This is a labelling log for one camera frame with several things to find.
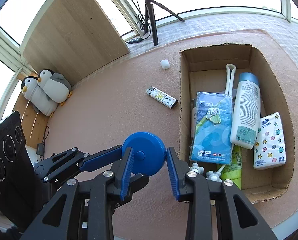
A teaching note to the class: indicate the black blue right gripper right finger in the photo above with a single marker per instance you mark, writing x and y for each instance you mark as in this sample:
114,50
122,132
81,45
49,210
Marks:
236,217

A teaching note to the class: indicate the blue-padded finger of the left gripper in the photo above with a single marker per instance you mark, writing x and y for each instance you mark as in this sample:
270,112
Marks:
70,163

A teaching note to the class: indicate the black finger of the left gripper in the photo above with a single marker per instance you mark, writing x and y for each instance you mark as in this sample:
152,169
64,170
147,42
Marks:
137,182

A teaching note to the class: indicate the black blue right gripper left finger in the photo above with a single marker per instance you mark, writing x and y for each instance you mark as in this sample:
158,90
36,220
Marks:
84,191

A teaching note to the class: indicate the blue round tape measure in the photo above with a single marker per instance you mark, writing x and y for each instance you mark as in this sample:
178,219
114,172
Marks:
149,152

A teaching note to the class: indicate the white head massager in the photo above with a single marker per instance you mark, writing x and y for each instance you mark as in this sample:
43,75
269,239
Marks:
230,79

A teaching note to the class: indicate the green tube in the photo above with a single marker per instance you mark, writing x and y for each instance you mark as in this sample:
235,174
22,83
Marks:
233,171

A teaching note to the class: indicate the blue wet wipes pack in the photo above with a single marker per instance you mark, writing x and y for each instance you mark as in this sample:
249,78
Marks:
212,127

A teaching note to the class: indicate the white patterned tissue pack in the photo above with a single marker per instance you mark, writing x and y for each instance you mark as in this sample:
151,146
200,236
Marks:
269,148

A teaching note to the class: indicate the patterned lighter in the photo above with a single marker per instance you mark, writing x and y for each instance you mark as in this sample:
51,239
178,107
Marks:
162,97

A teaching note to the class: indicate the white blue lotion bottle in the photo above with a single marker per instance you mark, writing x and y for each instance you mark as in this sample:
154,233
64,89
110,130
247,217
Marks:
246,113

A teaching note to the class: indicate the small white eraser block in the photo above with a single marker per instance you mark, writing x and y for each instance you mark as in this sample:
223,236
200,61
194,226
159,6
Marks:
165,64

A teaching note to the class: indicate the small pink white bottle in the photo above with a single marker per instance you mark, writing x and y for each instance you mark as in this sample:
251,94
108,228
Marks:
193,117

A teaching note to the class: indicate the small wooden side board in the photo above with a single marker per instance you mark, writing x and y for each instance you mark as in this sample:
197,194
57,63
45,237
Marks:
33,123

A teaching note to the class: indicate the right penguin plush toy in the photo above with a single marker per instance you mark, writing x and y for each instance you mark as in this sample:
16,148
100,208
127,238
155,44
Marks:
55,85

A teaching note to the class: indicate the penguin plush toy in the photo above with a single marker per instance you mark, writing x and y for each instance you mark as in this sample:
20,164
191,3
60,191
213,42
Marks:
55,85
39,99

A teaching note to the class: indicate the left penguin plush toy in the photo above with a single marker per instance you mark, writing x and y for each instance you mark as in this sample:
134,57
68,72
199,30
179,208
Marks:
39,99

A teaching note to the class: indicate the large wooden board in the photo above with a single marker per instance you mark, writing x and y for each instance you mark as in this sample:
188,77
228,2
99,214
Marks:
72,37

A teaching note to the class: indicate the cardboard box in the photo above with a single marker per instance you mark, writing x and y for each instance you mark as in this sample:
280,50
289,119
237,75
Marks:
211,75

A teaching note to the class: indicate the black power strip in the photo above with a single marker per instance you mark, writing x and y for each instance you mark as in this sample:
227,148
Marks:
135,40

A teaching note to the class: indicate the black tripod stand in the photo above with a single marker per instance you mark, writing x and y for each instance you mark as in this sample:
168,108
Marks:
150,15

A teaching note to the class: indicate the black charger with cable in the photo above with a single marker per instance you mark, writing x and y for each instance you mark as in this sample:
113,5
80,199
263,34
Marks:
41,146

